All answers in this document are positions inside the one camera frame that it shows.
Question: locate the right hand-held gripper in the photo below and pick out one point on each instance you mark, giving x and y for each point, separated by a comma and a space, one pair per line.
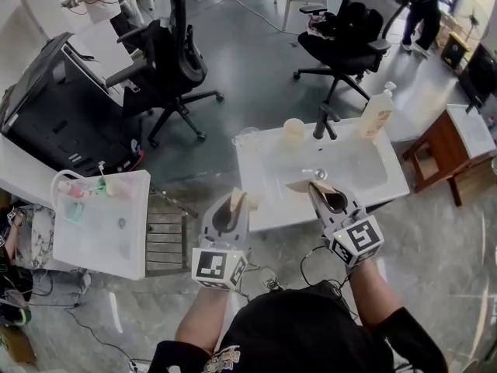
357, 237

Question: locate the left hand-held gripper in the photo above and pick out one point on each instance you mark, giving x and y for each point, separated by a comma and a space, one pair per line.
219, 231

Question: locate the white rectangular sink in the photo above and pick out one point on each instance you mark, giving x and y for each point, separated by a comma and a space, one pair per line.
341, 157

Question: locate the pale yellow translucent cup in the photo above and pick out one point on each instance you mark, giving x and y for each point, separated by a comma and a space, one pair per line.
294, 130

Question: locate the green white toothbrush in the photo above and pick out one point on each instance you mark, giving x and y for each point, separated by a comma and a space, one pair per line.
101, 179

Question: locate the person's left forearm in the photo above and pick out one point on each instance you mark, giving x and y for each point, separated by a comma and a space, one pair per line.
204, 321

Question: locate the person's right forearm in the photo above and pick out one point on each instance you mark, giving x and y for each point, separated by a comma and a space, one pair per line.
374, 293

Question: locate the metal sink drain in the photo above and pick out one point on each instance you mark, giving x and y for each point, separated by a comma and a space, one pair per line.
320, 174

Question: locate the black sink faucet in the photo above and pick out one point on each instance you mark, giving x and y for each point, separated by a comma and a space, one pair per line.
324, 123

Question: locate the clear glass cup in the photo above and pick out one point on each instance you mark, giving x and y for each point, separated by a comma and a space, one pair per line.
247, 137

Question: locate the white sink with white faucet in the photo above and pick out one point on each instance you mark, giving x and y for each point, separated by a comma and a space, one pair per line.
101, 235

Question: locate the pale green cup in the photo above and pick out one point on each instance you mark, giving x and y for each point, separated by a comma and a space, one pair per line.
74, 211

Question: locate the pale yellow soap bottle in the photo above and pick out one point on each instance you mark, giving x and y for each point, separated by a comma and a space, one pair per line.
376, 115

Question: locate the brown wooden stand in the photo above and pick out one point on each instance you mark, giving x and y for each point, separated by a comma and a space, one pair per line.
438, 146

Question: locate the person's black shirt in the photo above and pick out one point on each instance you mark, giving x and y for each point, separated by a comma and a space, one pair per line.
303, 332

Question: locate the black office chair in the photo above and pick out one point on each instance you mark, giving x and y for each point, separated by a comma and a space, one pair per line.
341, 41
171, 60

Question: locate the pink cloth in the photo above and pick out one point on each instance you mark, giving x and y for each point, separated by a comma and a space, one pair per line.
315, 23

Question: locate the pink tube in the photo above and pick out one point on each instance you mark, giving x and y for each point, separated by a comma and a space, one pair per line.
71, 189

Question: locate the black machine cabinet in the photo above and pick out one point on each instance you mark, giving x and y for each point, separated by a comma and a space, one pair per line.
77, 130

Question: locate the yellow black bin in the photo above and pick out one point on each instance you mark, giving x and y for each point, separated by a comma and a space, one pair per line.
455, 51

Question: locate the black box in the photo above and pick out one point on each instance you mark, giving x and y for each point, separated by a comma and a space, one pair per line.
481, 72

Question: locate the standing fan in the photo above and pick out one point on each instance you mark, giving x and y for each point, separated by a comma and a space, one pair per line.
473, 18

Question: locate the cardboard box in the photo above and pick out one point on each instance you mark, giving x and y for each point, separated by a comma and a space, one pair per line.
15, 344

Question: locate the long white desk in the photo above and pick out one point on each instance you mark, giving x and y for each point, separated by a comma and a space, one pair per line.
50, 10

